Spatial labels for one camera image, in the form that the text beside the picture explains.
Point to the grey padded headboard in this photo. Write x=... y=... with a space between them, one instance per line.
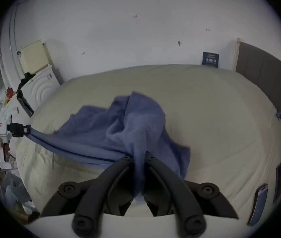
x=267 y=71

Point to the person's left hand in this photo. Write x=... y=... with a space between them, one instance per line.
x=3 y=147

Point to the white washing machine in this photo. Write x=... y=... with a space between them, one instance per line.
x=40 y=90

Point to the purple phone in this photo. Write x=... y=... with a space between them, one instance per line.
x=258 y=203

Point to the pale yellow foam board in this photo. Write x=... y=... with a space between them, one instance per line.
x=34 y=56

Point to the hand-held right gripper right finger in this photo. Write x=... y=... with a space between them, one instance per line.
x=180 y=197

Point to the dark phone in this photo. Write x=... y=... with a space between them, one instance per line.
x=278 y=181

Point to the bed with beige sheet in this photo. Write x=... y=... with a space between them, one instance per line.
x=205 y=108

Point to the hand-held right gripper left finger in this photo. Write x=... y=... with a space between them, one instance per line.
x=93 y=197

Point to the blue garment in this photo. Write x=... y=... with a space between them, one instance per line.
x=135 y=123

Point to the dark blue booklet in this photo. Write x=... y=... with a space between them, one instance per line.
x=210 y=59

